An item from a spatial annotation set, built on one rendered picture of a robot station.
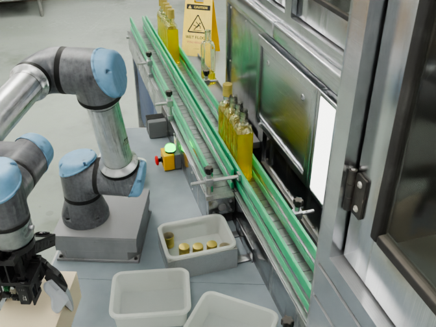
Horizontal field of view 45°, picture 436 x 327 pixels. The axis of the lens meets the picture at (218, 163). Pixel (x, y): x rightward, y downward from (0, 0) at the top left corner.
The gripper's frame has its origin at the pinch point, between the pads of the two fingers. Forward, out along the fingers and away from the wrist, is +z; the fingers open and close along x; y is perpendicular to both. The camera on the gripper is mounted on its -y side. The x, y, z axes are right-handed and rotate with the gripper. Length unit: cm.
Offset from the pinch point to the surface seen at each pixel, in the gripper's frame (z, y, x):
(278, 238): 15, -40, 52
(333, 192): -42, 16, 52
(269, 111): 3, -94, 51
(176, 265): 30, -43, 22
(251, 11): -25, -115, 44
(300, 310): 23, -21, 57
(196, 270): 34, -45, 28
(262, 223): 20, -52, 48
